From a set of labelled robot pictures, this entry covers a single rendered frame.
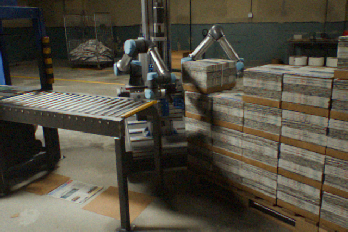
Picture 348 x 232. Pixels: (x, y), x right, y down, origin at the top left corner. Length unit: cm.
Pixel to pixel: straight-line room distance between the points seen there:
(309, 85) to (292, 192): 72
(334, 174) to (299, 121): 35
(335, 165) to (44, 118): 193
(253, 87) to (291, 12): 682
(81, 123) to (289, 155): 139
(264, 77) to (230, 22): 715
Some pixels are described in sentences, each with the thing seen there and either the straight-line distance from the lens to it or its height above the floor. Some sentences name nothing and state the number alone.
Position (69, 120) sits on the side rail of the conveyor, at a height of 75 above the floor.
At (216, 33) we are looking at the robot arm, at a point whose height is 128.
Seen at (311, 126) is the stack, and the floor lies 76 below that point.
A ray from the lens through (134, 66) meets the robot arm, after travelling 295.
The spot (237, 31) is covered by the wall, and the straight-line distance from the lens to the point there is 920.
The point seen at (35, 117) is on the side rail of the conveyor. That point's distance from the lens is 253.
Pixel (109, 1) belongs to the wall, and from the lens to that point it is 1114.
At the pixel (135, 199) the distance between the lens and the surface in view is 270.
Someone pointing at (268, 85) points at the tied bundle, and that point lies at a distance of 216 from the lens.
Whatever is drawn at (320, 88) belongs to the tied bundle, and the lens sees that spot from 201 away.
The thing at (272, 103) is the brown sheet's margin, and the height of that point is 86.
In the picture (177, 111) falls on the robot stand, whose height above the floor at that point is 55.
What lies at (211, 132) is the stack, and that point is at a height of 53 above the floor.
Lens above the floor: 139
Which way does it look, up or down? 14 degrees down
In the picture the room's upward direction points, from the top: 1 degrees counter-clockwise
